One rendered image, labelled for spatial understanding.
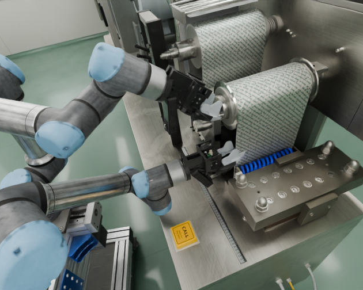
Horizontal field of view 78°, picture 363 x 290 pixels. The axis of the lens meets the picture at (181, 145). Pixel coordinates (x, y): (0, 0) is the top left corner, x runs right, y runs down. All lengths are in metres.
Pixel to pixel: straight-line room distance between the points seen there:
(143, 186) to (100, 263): 1.07
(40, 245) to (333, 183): 0.76
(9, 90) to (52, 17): 5.36
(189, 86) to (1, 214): 0.45
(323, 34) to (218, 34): 0.30
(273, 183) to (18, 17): 5.99
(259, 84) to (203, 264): 0.56
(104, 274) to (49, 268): 1.13
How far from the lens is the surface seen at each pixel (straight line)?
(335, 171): 0.86
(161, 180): 0.65
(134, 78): 0.48
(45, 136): 0.47
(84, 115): 0.49
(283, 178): 0.79
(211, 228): 0.82
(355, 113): 0.81
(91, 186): 0.69
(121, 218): 1.99
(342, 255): 1.92
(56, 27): 6.20
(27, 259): 0.48
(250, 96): 0.64
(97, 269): 1.66
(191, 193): 0.89
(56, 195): 0.64
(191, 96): 0.55
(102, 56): 0.47
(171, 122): 0.58
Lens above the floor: 1.65
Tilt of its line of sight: 44 degrees down
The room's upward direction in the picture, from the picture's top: 10 degrees counter-clockwise
